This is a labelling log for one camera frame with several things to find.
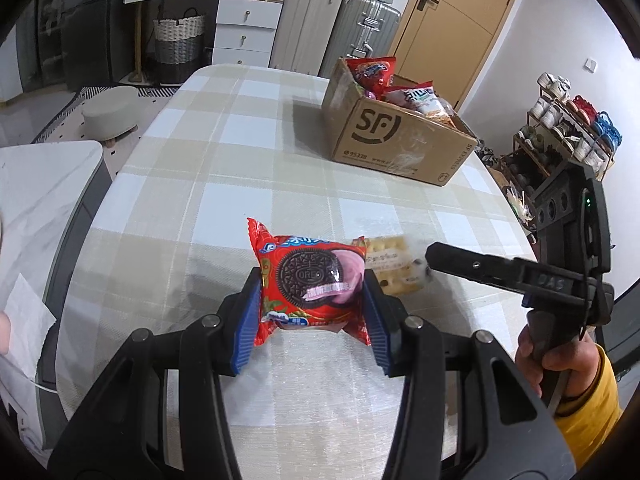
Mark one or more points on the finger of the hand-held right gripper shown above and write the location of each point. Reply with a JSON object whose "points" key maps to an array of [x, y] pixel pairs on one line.
{"points": [[475, 262]]}

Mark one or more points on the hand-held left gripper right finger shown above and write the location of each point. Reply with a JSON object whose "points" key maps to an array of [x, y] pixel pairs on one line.
{"points": [[380, 330]]}

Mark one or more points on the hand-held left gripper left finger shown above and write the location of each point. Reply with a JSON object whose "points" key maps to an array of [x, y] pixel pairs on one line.
{"points": [[247, 325]]}

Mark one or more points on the clear cracker packet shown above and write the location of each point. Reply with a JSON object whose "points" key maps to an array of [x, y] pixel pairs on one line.
{"points": [[390, 260]]}

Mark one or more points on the red cookie packet pink cream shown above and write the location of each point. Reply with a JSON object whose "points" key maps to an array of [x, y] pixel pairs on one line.
{"points": [[310, 280]]}

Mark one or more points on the brown cardboard box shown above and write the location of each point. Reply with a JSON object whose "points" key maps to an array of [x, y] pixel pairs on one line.
{"points": [[400, 140]]}

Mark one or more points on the noodle stick snack packet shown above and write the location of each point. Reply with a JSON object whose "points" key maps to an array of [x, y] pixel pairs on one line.
{"points": [[417, 100]]}

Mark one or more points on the purple snack packet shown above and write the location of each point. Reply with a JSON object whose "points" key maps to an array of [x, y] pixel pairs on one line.
{"points": [[371, 94]]}

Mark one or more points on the person's right forearm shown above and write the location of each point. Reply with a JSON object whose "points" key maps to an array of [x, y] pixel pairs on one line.
{"points": [[592, 425]]}

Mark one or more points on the person's right hand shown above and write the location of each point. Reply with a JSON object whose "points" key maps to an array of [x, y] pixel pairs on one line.
{"points": [[575, 372]]}

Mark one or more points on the wooden shoe rack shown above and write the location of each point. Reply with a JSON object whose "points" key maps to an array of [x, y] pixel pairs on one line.
{"points": [[525, 145]]}

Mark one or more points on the pile of sneakers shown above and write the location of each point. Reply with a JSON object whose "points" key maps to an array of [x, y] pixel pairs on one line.
{"points": [[490, 152]]}

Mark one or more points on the shoe rack with shoes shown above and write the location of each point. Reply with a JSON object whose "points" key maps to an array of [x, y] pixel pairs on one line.
{"points": [[575, 125]]}

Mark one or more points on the white paper sheet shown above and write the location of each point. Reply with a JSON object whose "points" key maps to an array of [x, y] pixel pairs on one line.
{"points": [[25, 325]]}

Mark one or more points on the white marble side table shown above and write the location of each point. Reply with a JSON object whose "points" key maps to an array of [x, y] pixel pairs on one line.
{"points": [[45, 210]]}

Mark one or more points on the wooden door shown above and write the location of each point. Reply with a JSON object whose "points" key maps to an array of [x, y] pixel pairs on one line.
{"points": [[460, 25]]}

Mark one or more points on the white round stool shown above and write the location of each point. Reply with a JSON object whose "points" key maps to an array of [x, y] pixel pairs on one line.
{"points": [[110, 112]]}

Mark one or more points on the silver suitcase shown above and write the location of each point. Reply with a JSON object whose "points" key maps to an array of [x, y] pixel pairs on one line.
{"points": [[365, 30]]}

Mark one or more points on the black white patterned rug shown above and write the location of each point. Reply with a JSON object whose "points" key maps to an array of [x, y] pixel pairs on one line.
{"points": [[60, 120]]}

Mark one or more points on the white grey woven basket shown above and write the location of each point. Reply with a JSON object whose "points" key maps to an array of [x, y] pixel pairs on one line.
{"points": [[177, 50]]}

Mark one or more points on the cream suitcase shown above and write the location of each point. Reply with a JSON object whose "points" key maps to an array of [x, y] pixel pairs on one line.
{"points": [[305, 25]]}

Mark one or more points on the white drawer cabinet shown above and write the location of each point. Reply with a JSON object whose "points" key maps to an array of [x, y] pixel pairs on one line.
{"points": [[247, 30]]}

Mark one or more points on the dark glass cabinet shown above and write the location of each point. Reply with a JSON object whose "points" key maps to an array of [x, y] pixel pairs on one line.
{"points": [[37, 45]]}

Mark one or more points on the white light switch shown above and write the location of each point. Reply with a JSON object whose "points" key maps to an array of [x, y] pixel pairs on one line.
{"points": [[591, 65]]}

